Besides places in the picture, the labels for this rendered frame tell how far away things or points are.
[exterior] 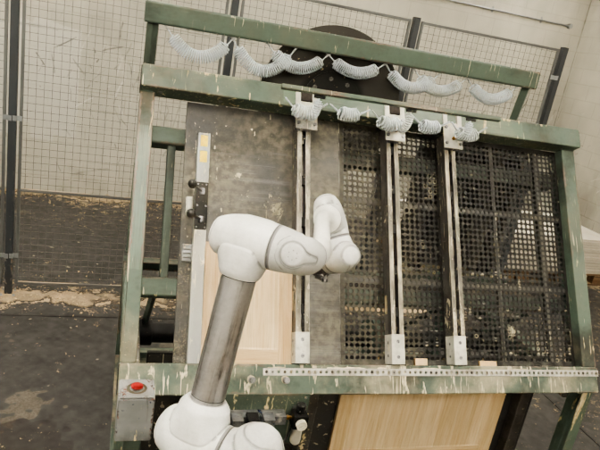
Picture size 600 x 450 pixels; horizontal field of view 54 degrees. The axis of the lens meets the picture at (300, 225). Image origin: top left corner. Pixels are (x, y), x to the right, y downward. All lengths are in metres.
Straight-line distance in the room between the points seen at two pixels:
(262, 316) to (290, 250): 0.95
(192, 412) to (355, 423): 1.36
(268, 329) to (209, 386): 0.77
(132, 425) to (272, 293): 0.76
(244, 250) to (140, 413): 0.79
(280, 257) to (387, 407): 1.58
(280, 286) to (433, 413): 1.10
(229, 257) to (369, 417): 1.55
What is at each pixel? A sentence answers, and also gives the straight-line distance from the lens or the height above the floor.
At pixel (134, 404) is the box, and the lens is 2.14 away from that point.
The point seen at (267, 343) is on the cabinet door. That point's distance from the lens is 2.47.
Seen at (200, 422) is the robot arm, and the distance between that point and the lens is 1.77.
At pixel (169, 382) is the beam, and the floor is 0.85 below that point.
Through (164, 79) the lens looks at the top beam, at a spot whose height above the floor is 1.90.
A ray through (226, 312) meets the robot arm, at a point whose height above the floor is 1.40.
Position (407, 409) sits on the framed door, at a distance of 3.06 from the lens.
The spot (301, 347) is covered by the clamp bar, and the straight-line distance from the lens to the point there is 2.45.
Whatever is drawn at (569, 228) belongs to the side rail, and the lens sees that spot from 3.28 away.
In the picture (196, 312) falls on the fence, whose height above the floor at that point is 1.07.
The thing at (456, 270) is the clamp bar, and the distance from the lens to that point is 2.81.
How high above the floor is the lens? 2.15
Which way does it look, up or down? 17 degrees down
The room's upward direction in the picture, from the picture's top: 10 degrees clockwise
